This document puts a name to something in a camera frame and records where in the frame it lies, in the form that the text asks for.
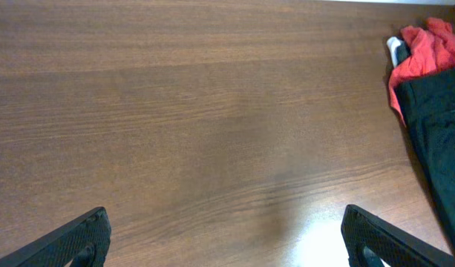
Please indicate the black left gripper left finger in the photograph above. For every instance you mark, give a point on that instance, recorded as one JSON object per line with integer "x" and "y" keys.
{"x": 84, "y": 241}

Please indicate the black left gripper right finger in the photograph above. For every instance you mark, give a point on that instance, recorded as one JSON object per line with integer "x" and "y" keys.
{"x": 372, "y": 241}

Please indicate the black garment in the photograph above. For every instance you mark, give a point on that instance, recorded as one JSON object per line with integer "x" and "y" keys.
{"x": 428, "y": 110}

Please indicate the white garment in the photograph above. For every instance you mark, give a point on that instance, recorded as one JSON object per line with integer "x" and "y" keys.
{"x": 393, "y": 43}

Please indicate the red garment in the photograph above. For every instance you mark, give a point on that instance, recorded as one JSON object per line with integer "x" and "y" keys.
{"x": 424, "y": 52}

